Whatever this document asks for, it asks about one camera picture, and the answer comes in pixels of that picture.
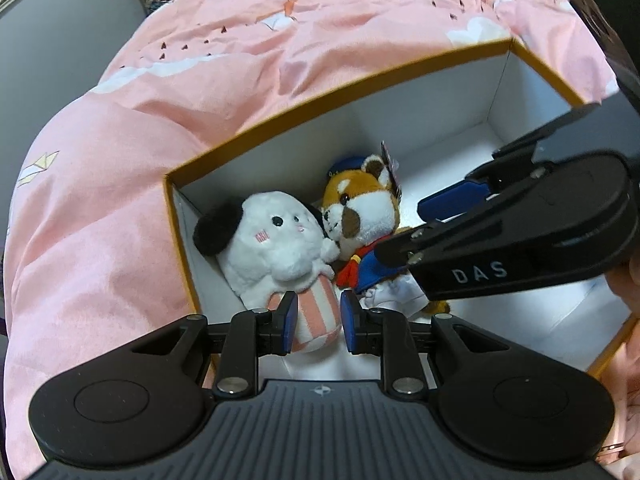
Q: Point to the orange cardboard box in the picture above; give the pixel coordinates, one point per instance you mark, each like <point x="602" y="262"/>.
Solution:
<point x="432" y="121"/>

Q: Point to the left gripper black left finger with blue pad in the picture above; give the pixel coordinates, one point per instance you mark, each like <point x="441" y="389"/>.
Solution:
<point x="250" y="335"/>

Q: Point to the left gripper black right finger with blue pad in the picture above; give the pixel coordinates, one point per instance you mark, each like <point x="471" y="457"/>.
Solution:
<point x="390" y="336"/>

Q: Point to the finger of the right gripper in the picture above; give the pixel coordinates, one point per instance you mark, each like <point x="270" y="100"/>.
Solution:
<point x="508" y="165"/>
<point x="482" y="239"/>

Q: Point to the person's hand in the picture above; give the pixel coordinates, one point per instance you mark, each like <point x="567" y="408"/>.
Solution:
<point x="624" y="281"/>

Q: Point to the white plush dog toy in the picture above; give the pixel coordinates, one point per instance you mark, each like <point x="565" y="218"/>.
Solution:
<point x="268" y="244"/>

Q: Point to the pink patterned quilt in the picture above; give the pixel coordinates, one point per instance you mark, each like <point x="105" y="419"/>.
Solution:
<point x="89" y="260"/>

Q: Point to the brown plush sailor raccoon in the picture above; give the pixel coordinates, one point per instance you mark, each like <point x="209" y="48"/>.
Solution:
<point x="360" y="209"/>

